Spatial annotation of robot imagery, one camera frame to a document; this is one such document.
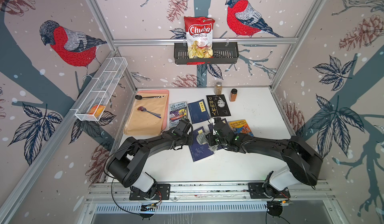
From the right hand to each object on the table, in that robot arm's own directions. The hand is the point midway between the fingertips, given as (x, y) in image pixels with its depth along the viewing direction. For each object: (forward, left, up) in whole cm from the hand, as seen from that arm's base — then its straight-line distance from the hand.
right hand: (205, 136), depth 87 cm
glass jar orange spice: (+34, -20, +1) cm, 39 cm away
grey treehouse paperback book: (+21, +20, -4) cm, 29 cm away
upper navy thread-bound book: (+22, +5, -5) cm, 23 cm away
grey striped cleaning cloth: (-2, +2, 0) cm, 3 cm away
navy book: (-7, +4, -6) cm, 10 cm away
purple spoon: (+23, +45, -5) cm, 51 cm away
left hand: (+2, +7, -4) cm, 8 cm away
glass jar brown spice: (+41, -10, +1) cm, 42 cm away
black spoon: (+34, +52, -4) cm, 62 cm away
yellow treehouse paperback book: (+10, -23, -4) cm, 25 cm away
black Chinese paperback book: (+28, -9, -5) cm, 30 cm away
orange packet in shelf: (-3, +49, +29) cm, 57 cm away
